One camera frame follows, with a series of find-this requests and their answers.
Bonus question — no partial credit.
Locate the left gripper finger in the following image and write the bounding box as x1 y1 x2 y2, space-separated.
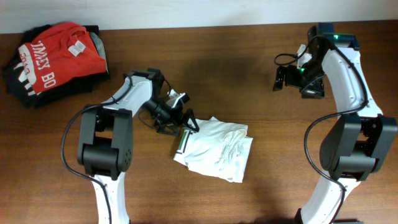
156 124 180 137
182 109 200 133

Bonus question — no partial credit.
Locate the white t-shirt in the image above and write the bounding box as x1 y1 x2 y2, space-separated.
174 117 253 184

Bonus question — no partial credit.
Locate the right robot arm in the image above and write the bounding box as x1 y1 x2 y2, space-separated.
273 22 397 224

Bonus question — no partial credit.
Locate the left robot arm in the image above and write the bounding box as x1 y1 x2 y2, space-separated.
77 68 200 223

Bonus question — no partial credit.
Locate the grey folded garment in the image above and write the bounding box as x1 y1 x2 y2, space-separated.
90 32 109 73

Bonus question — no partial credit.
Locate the red folded t-shirt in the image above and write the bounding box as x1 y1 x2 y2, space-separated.
18 22 106 95

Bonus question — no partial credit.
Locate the black folded t-shirt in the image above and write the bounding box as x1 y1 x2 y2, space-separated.
1 24 110 108

